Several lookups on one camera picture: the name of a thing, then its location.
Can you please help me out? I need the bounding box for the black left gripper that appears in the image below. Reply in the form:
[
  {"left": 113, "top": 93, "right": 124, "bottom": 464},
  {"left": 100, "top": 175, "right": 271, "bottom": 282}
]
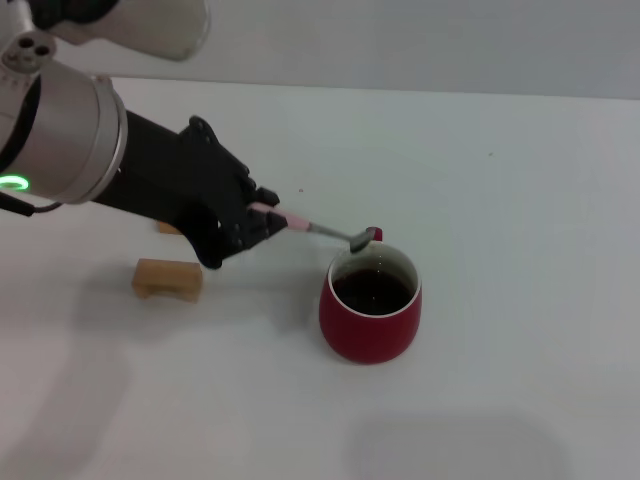
[{"left": 91, "top": 109, "right": 289, "bottom": 272}]

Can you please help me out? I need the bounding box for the pink handled metal spoon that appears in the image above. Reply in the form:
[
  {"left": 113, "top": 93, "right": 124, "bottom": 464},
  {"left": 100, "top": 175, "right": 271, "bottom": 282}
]
[{"left": 249, "top": 201, "right": 374, "bottom": 254}]

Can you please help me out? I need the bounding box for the red ceramic cup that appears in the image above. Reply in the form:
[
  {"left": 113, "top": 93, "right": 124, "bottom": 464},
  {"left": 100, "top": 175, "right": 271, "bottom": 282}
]
[{"left": 319, "top": 227, "right": 423, "bottom": 365}]

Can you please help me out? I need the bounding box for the notched wooden block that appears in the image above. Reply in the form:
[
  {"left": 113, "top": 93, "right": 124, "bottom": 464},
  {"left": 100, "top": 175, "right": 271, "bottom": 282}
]
[{"left": 131, "top": 258, "right": 204, "bottom": 303}]

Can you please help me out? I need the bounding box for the dark brown coffee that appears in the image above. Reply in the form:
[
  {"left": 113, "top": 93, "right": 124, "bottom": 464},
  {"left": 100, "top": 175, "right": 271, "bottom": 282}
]
[{"left": 332, "top": 268, "right": 415, "bottom": 316}]

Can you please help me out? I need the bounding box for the black white wrist camera box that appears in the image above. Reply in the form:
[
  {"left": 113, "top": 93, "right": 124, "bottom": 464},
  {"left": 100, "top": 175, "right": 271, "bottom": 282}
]
[{"left": 28, "top": 0, "right": 212, "bottom": 63}]

